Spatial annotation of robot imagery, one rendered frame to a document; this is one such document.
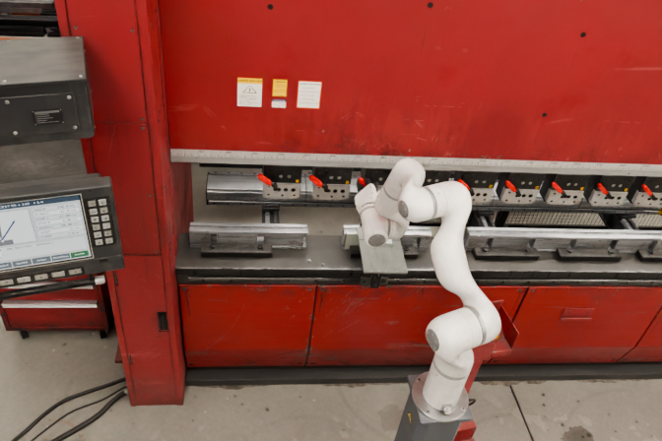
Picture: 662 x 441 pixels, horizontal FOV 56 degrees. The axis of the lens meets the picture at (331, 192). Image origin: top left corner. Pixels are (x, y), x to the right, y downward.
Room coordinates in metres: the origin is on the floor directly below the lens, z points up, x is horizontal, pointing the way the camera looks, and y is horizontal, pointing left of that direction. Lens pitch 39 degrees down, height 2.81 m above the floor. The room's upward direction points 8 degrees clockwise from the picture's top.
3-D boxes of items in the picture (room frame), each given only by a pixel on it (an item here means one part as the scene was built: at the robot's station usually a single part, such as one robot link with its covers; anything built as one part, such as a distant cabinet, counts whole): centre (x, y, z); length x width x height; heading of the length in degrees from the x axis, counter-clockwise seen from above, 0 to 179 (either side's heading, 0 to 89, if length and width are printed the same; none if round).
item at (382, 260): (1.88, -0.24, 1.00); 0.26 x 0.18 x 0.01; 10
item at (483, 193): (2.08, -0.59, 1.26); 0.15 x 0.09 x 0.17; 100
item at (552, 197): (2.15, -0.98, 1.26); 0.15 x 0.09 x 0.17; 100
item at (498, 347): (1.72, -0.73, 0.75); 0.20 x 0.16 x 0.18; 111
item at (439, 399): (1.21, -0.45, 1.09); 0.19 x 0.19 x 0.18
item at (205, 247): (1.87, 0.37, 0.89); 0.30 x 0.05 x 0.03; 100
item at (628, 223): (2.62, -1.48, 0.81); 0.64 x 0.08 x 0.14; 10
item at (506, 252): (2.07, -0.82, 0.89); 0.30 x 0.05 x 0.03; 100
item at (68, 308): (2.12, 1.32, 0.50); 0.50 x 0.50 x 1.00; 10
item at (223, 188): (2.39, -0.56, 0.93); 2.30 x 0.14 x 0.10; 100
